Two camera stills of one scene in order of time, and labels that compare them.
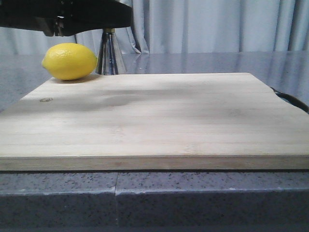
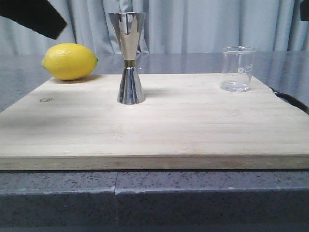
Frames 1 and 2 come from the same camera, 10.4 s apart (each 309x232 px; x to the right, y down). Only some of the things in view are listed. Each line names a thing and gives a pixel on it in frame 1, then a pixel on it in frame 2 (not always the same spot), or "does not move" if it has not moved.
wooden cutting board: x=154 y=121 does not move
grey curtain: x=164 y=26 does not move
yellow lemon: x=69 y=61 does not move
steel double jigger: x=107 y=63 to x=128 y=26
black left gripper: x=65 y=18 to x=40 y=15
